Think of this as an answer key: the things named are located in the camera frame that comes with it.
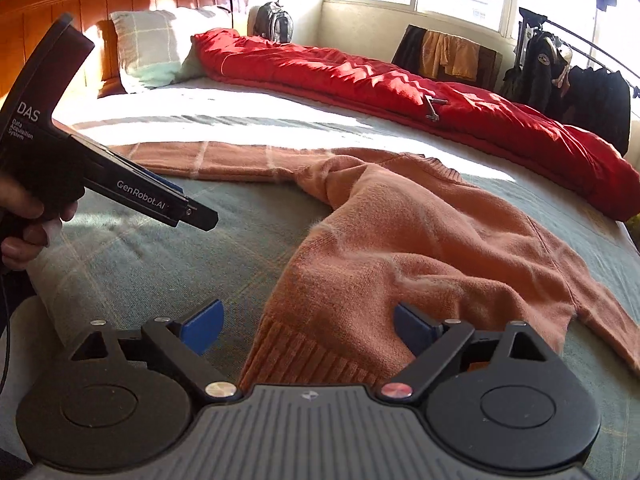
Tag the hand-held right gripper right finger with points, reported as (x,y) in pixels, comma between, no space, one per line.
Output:
(417,330)

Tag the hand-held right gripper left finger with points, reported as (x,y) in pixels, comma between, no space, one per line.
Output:
(202,327)

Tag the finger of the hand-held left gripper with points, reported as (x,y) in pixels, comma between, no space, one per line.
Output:
(150,174)
(200,216)

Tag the orange knitted sweater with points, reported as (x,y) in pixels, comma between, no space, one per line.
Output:
(425,240)

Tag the metal clothes rack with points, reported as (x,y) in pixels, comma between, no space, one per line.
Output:
(590,47)

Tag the person's left hand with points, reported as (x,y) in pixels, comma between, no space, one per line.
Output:
(25,250)

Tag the plaid pillow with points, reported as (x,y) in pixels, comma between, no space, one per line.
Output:
(150,45)

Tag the grey backpack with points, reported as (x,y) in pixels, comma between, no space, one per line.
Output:
(274,22)

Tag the red quilt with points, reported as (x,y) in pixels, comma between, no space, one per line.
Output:
(350,80)

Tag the metal clamp on duvet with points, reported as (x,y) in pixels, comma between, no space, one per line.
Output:
(432,109)

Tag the black hanging garment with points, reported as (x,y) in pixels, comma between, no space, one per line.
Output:
(407,50)

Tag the brown wooden chair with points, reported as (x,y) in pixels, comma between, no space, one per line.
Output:
(492,67)

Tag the orange hanging garment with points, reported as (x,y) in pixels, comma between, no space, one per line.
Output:
(450,55)

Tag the black jacket with round patch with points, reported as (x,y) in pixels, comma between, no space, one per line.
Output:
(537,75)

